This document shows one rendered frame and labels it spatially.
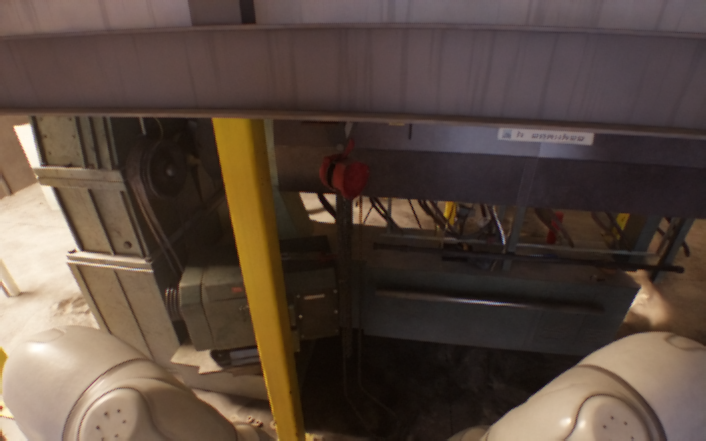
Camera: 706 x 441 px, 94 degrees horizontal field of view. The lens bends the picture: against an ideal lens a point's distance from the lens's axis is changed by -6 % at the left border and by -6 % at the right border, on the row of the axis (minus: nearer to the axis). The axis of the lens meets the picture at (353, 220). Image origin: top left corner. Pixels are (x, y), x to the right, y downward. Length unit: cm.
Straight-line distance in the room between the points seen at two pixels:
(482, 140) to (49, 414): 178
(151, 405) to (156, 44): 84
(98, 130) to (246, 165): 105
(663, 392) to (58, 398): 67
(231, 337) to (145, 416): 151
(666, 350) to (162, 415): 58
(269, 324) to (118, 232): 108
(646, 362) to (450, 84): 63
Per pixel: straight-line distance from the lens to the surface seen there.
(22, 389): 58
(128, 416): 43
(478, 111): 89
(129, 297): 228
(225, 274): 174
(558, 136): 198
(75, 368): 53
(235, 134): 94
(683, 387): 56
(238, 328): 187
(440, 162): 188
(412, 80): 86
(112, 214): 204
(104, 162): 191
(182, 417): 45
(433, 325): 245
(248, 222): 104
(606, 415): 44
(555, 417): 44
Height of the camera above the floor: 189
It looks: 30 degrees down
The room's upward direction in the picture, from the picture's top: straight up
